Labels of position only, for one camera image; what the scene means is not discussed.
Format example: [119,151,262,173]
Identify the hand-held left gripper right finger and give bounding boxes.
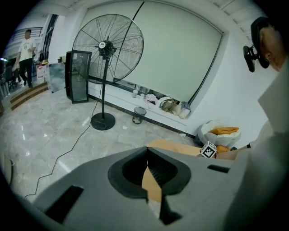
[147,146,192,226]

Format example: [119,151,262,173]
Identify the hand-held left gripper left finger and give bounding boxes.
[107,146,149,199]

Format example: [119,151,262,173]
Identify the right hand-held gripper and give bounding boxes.
[197,140,218,159]

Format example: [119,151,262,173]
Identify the white bag with orange cloth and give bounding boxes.
[197,120,242,147]

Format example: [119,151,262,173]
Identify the orange cushion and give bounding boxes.
[209,127,239,135]

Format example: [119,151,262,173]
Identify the white tote bag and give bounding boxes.
[178,101,191,120]

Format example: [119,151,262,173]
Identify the beige handbag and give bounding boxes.
[159,97,181,113]

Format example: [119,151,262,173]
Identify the pink cloth bundle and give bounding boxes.
[144,93,158,110]

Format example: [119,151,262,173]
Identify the person's white shirt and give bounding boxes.
[247,65,289,158]

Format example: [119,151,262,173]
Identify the black glass-door cabinet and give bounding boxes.
[65,50,93,104]

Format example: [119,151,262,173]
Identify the leaning glass panel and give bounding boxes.
[48,63,66,93]

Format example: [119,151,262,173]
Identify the person's head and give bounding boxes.
[250,16,289,73]

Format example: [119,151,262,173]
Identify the wooden steps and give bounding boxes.
[9,81,49,111]

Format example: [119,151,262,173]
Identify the red and white box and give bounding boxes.
[36,64,49,81]

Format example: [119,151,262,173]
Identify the black office chair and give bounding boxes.
[3,65,20,91]

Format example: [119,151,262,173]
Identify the black fan power cable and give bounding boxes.
[23,89,102,199]

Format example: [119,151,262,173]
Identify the black wire mesh waste bin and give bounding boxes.
[132,106,147,125]

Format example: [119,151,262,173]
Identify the black head-mounted camera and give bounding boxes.
[242,45,262,73]

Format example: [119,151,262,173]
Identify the black standing pedestal fan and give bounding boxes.
[72,14,145,131]

